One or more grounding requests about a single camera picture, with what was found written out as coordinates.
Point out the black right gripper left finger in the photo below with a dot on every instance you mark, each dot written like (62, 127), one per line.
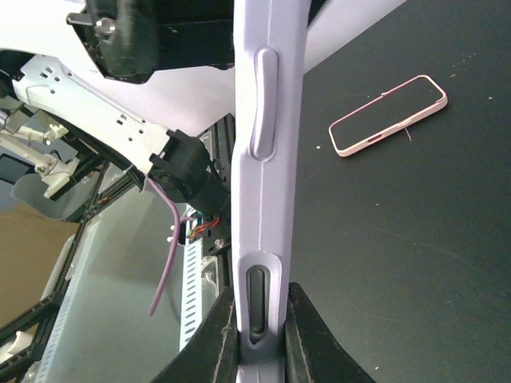
(212, 354)

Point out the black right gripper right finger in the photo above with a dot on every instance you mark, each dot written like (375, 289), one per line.
(312, 352)

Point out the lavender phone case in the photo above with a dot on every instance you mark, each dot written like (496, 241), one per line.
(269, 40)

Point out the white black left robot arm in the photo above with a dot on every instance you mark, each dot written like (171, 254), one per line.
(135, 80)

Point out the phone in pink case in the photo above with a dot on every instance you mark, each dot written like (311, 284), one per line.
(391, 112)

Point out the light blue slotted cable duct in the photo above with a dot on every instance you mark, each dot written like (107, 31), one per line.
(104, 331)

